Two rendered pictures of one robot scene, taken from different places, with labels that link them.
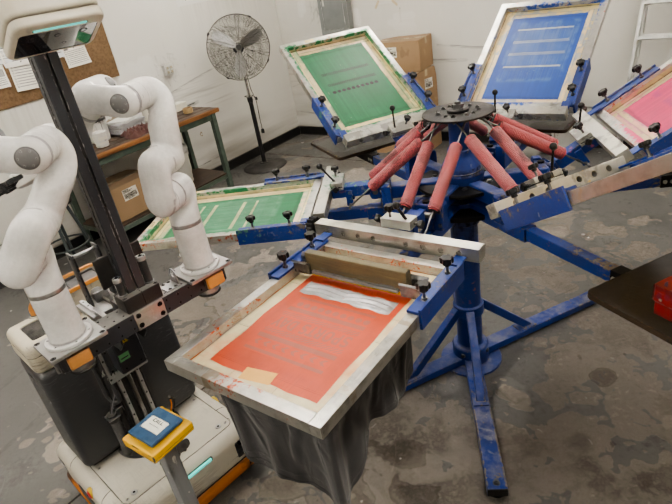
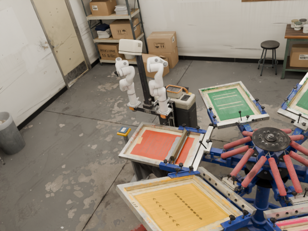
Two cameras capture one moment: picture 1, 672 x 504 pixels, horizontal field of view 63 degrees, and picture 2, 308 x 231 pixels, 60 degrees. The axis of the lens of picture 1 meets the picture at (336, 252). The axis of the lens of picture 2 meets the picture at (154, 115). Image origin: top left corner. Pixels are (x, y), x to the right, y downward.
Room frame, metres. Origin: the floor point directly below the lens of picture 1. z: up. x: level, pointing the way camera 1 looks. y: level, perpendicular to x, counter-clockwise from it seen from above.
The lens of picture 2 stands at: (1.06, -2.00, 2.97)
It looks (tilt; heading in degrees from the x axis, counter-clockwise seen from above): 37 degrees down; 81
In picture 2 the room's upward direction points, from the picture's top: 11 degrees counter-clockwise
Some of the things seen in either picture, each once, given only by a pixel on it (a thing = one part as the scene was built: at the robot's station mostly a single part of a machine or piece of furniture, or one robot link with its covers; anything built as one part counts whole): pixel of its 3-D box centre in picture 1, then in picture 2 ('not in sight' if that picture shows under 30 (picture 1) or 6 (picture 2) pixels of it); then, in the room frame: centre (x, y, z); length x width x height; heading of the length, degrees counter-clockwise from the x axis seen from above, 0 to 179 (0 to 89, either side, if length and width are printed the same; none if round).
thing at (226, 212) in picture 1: (261, 191); (233, 103); (2.39, 0.29, 1.05); 1.08 x 0.61 x 0.23; 80
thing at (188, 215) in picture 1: (177, 200); (160, 93); (1.58, 0.45, 1.37); 0.13 x 0.10 x 0.16; 163
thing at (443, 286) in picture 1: (437, 292); (173, 168); (1.43, -0.29, 0.98); 0.30 x 0.05 x 0.07; 140
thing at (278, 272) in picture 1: (300, 262); (191, 131); (1.79, 0.14, 0.98); 0.30 x 0.05 x 0.07; 140
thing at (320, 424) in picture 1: (322, 315); (162, 144); (1.42, 0.08, 0.97); 0.79 x 0.58 x 0.04; 140
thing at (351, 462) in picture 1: (378, 402); (153, 172); (1.25, -0.04, 0.74); 0.46 x 0.04 x 0.42; 140
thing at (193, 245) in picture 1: (190, 243); (163, 104); (1.60, 0.45, 1.21); 0.16 x 0.13 x 0.15; 42
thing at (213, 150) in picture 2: (407, 225); (213, 151); (1.85, -0.28, 1.02); 0.17 x 0.06 x 0.05; 140
